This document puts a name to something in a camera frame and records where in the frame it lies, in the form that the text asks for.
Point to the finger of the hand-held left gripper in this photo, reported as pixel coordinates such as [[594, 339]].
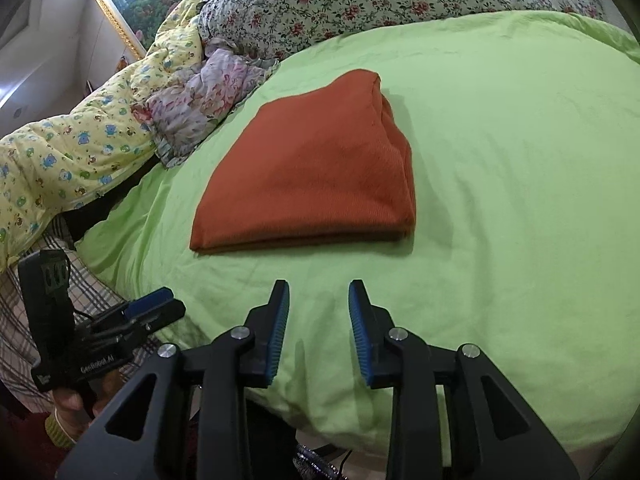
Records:
[[150, 305], [135, 342]]

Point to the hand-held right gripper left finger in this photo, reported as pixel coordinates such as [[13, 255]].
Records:
[[280, 330]]

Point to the chrome metal object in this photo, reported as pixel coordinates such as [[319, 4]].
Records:
[[315, 462]]

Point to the plaid checked cloth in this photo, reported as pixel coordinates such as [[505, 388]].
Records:
[[100, 285]]

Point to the dark red cloth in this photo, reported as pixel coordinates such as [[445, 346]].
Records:
[[25, 450]]

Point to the orange knit sweater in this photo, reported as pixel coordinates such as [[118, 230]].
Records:
[[310, 170]]

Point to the person's left hand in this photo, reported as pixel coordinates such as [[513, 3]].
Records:
[[67, 402]]

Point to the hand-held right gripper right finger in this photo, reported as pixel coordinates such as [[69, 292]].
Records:
[[358, 330]]

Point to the pink ruffled cloth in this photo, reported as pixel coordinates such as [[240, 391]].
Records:
[[200, 95]]

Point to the person's left forearm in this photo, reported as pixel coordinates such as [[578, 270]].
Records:
[[59, 427]]

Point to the yellow cartoon print quilt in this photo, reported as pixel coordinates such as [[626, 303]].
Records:
[[75, 150]]

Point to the light green bed sheet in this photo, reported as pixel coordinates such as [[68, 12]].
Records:
[[500, 210]]

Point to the gold framed landscape painting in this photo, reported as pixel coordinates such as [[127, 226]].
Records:
[[135, 5]]

